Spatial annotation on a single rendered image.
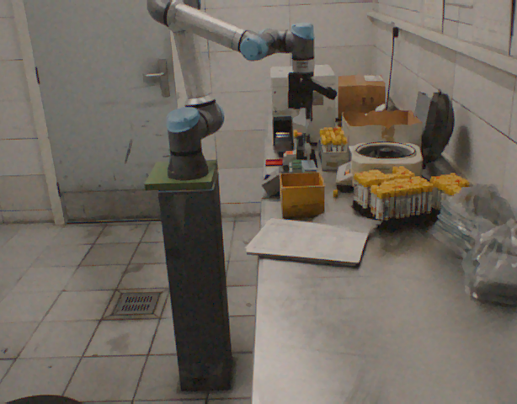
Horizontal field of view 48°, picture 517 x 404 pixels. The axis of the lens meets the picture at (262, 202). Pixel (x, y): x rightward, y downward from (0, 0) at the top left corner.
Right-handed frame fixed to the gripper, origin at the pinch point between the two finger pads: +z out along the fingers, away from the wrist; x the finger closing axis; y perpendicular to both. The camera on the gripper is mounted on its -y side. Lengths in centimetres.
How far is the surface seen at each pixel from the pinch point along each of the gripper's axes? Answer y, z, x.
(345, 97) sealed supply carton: -12, 10, -89
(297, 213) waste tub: 1.9, 16.4, 33.4
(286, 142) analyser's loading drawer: 11.6, 14.4, -30.9
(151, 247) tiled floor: 108, 111, -116
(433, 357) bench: -29, 15, 100
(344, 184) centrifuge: -12.2, 16.4, 9.4
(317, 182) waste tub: -3.6, 11.6, 19.5
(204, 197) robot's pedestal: 37.3, 21.9, 9.3
